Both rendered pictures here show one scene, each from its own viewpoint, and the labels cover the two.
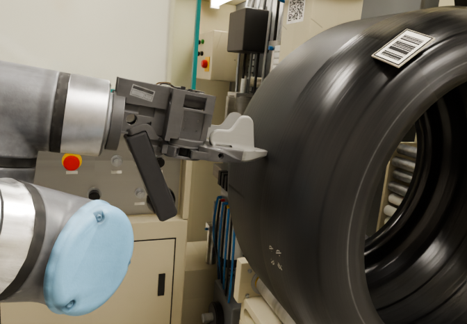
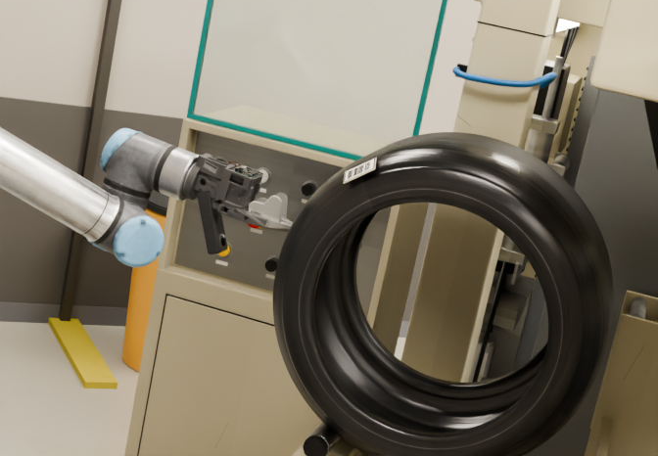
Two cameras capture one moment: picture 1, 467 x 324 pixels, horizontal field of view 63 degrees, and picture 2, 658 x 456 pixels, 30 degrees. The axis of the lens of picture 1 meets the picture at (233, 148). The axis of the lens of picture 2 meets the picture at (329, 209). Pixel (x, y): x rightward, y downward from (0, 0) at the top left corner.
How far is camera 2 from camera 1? 183 cm
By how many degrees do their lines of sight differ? 34
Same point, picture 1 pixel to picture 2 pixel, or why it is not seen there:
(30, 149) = (145, 187)
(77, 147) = (166, 191)
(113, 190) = not seen: hidden behind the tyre
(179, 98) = (227, 174)
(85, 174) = (269, 237)
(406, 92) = (352, 202)
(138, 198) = not seen: hidden behind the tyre
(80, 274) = (127, 244)
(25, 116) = (143, 168)
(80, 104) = (169, 167)
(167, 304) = not seen: hidden behind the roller
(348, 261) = (299, 310)
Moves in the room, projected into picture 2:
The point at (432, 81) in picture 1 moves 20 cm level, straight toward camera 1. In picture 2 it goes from (372, 198) to (262, 188)
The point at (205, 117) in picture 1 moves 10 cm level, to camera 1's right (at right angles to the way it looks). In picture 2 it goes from (245, 190) to (288, 206)
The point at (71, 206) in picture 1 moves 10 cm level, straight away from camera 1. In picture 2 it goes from (135, 215) to (158, 205)
